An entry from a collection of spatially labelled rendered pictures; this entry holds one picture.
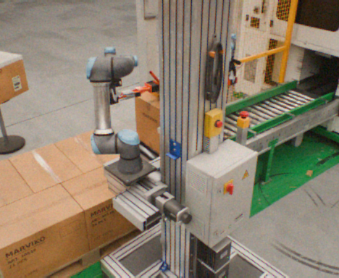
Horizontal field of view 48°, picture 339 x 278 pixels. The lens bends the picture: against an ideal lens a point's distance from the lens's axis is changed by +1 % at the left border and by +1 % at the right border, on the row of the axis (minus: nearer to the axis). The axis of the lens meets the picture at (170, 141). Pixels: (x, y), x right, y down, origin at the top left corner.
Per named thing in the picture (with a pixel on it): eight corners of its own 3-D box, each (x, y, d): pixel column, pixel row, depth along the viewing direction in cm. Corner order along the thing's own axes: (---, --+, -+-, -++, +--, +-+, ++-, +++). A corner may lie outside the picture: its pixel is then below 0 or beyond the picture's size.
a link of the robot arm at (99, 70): (117, 157, 210) (112, 56, 197) (90, 158, 210) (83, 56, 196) (119, 150, 222) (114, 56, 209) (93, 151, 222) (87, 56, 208)
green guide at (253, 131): (329, 98, 420) (331, 91, 416) (338, 102, 413) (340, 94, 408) (226, 145, 336) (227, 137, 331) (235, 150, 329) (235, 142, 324)
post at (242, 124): (232, 213, 341) (243, 114, 290) (237, 218, 337) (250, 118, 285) (227, 217, 338) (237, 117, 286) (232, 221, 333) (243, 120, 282)
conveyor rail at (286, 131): (333, 114, 422) (337, 98, 412) (337, 115, 419) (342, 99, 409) (169, 195, 300) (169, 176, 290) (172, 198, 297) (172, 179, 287)
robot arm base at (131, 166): (148, 167, 223) (148, 153, 218) (127, 177, 214) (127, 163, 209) (132, 157, 233) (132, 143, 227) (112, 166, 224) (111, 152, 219)
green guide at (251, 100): (289, 84, 456) (290, 77, 452) (296, 87, 449) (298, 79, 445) (187, 123, 372) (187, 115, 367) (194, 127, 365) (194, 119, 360)
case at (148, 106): (189, 117, 354) (190, 77, 334) (219, 134, 327) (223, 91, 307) (136, 137, 322) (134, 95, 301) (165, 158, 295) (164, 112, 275)
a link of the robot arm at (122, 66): (133, 57, 197) (137, 51, 244) (112, 57, 197) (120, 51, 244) (135, 79, 201) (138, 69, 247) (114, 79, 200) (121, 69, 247)
